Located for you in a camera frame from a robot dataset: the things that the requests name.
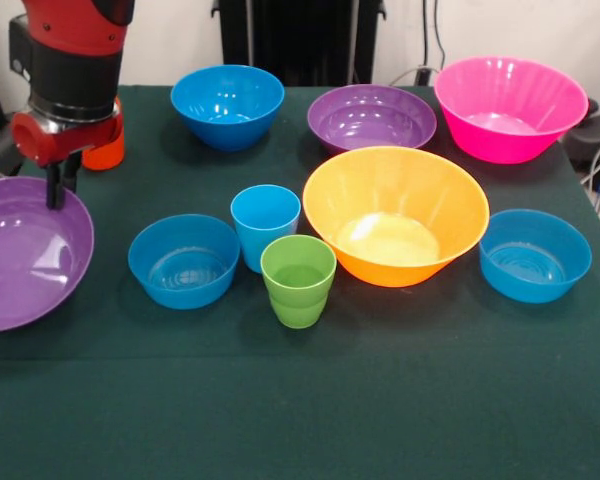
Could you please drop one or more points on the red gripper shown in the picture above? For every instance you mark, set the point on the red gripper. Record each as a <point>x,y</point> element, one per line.
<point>55,142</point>

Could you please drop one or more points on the purple plastic bowl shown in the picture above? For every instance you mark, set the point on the purple plastic bowl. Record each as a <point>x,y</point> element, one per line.
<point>25,260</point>
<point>370,120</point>

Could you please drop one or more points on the shallow blue plastic bowl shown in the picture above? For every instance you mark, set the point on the shallow blue plastic bowl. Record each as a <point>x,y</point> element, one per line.
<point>535,260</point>
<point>185,265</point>

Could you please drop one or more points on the light blue plastic cup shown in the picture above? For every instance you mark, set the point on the light blue plastic cup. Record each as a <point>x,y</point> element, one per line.
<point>265,220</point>

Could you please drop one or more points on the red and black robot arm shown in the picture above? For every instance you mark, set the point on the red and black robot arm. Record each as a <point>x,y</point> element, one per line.
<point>75,55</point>

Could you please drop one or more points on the orange plastic cup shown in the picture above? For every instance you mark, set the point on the orange plastic cup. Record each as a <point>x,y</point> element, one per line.
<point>107,155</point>

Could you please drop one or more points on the deep blue plastic bowl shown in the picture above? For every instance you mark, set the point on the deep blue plastic bowl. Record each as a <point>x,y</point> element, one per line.
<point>227,110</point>

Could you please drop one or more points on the green plastic cup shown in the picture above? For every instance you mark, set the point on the green plastic cup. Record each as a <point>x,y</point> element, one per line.
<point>297,285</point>

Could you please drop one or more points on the dark green tablecloth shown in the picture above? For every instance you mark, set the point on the dark green tablecloth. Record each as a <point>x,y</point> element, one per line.
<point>300,400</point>

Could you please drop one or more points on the orange plastic bowl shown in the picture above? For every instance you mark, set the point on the orange plastic bowl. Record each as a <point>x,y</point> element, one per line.
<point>395,210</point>

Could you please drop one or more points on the black power plug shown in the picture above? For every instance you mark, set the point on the black power plug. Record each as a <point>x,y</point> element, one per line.
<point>422,76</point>

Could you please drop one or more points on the pink plastic bowl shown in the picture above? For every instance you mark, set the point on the pink plastic bowl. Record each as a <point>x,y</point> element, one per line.
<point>505,120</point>

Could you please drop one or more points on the black rounded equipment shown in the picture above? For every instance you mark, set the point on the black rounded equipment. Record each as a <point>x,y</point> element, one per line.
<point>597,135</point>

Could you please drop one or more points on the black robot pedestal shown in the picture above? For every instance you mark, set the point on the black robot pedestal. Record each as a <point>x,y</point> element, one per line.
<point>300,40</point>

